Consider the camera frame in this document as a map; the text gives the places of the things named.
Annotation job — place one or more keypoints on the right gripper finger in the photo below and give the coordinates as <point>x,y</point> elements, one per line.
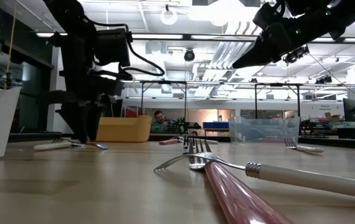
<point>264,48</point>
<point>264,61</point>

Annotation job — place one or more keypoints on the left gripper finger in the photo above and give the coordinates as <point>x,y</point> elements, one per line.
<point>92,121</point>
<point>78,124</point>

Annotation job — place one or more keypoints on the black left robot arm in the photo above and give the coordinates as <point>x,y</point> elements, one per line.
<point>78,37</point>

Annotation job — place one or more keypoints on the black background robot arm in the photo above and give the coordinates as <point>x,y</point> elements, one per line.
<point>180,124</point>

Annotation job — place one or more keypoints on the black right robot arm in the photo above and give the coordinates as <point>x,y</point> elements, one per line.
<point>336,15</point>

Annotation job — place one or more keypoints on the black computer monitor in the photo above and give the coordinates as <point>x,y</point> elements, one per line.
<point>115,109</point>
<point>350,110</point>

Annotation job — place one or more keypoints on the black ceiling spotlight cluster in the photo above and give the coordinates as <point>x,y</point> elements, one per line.
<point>296,55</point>

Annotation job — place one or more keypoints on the yellow plastic bin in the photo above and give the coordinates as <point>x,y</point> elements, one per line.
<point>124,130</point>

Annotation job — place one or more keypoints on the red crate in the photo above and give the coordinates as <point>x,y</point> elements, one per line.
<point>134,112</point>

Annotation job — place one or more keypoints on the black ceiling light fixture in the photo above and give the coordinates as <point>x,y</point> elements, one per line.
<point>324,80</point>

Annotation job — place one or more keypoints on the person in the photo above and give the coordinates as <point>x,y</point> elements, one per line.
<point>159,117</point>

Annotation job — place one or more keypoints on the clear plastic container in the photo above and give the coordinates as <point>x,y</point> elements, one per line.
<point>264,130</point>

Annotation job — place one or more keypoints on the blue storage bin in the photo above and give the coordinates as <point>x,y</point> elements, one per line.
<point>215,125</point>

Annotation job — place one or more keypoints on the cardboard box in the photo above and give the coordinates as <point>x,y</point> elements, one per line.
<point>333,117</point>

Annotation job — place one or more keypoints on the cluttered background workbench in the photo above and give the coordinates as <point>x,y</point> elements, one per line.
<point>336,129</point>

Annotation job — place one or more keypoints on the black metal frame stand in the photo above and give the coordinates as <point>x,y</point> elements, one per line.
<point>163,82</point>
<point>277,84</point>

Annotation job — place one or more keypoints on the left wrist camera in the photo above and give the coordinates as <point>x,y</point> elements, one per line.
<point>109,84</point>

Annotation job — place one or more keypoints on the black aluminium table frame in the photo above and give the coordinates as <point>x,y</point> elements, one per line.
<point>40,136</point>

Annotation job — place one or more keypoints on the black dome ceiling camera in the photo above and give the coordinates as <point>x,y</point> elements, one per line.
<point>189,55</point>

